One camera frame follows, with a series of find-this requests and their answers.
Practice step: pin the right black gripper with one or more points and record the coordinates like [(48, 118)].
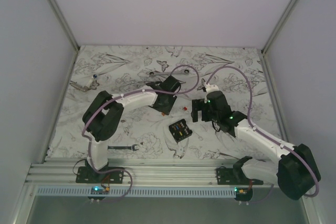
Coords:
[(199, 105)]

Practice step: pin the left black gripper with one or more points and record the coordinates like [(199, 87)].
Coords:
[(167, 110)]

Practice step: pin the black fuse box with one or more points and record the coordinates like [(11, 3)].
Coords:
[(179, 130)]

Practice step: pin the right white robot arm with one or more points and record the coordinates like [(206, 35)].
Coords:
[(292, 168)]

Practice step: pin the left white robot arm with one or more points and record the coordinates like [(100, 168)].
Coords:
[(102, 117)]

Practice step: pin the floral patterned table mat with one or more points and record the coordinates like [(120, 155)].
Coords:
[(120, 69)]

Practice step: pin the silver ratchet wrench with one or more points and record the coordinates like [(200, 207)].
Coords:
[(156, 73)]

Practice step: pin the black open-end wrench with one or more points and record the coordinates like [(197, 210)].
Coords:
[(133, 147)]

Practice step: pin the silver metal clamp tool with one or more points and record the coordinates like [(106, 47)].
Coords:
[(79, 87)]

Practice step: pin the right controller board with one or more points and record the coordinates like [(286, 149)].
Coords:
[(243, 194)]

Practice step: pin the controller board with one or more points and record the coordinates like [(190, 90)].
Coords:
[(243, 194), (98, 194)]

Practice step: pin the left controller board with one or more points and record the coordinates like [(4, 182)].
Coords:
[(98, 194)]

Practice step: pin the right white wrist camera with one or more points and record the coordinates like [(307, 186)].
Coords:
[(208, 88)]

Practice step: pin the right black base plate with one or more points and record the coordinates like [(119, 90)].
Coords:
[(226, 176)]

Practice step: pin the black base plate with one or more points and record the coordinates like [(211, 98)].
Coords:
[(226, 176), (86, 175)]

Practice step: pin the right aluminium corner post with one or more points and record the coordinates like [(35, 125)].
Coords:
[(279, 25)]

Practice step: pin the aluminium corner post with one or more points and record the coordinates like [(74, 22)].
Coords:
[(279, 25), (63, 23)]

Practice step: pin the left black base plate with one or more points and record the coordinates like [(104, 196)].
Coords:
[(86, 175)]

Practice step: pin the aluminium rail frame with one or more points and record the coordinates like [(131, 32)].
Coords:
[(145, 172)]

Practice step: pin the white slotted cable duct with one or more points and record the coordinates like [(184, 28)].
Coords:
[(195, 192)]

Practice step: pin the left aluminium corner post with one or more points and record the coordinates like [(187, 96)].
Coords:
[(63, 23)]

